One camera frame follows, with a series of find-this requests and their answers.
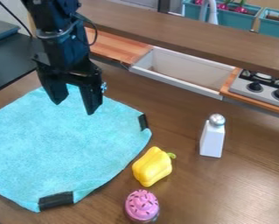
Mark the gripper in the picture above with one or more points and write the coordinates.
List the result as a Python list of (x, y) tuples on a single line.
[(65, 52)]

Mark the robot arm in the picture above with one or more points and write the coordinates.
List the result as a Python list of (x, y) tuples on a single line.
[(52, 14)]

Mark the teal cloth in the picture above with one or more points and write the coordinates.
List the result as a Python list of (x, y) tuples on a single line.
[(48, 151)]

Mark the yellow toy pepper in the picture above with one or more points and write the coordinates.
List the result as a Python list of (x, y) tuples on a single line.
[(151, 167)]

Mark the toy sink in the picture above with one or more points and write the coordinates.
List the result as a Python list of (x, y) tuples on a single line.
[(184, 68)]

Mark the pink toy cupcake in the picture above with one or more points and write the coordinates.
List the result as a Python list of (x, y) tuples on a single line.
[(141, 205)]

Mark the wooden shelf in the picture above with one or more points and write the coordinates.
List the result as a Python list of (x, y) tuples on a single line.
[(192, 35)]

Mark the white salt shaker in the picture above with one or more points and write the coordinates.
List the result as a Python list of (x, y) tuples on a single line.
[(212, 140)]

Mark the teal bin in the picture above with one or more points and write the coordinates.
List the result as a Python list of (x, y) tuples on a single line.
[(274, 26), (231, 19)]

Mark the toy stove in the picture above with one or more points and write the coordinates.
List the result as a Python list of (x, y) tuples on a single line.
[(258, 90)]

